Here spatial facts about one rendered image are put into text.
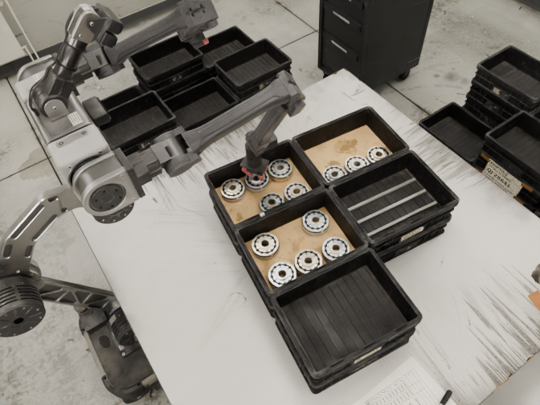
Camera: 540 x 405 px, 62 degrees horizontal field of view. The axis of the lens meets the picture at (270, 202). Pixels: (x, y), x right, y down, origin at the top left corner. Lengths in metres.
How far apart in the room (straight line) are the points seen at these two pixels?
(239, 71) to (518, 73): 1.70
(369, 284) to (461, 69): 2.57
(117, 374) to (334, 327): 1.12
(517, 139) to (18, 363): 2.88
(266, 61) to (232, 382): 2.05
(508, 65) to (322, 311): 2.13
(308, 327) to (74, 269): 1.72
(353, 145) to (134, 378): 1.43
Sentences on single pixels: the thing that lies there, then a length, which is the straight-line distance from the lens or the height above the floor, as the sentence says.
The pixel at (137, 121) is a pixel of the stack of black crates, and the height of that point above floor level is 0.49.
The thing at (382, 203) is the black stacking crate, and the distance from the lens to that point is 1.86.
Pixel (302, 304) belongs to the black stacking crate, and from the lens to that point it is 1.62.
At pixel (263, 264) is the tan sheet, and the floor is 0.83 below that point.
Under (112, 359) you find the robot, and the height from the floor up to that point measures 0.24.
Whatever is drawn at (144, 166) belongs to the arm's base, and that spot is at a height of 1.48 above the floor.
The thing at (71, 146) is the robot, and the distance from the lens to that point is 1.23.
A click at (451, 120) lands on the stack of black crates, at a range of 3.08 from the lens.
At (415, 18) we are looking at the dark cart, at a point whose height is 0.57.
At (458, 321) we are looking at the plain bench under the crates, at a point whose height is 0.70.
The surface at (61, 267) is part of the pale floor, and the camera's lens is 2.98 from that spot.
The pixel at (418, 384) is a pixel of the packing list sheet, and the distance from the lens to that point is 1.72.
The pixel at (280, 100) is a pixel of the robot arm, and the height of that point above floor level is 1.50.
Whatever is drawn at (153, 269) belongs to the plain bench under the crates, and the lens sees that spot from 1.92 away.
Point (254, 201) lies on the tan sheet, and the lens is 1.85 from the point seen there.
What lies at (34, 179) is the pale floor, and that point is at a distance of 3.51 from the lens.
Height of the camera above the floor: 2.32
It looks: 54 degrees down
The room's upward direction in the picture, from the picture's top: 6 degrees counter-clockwise
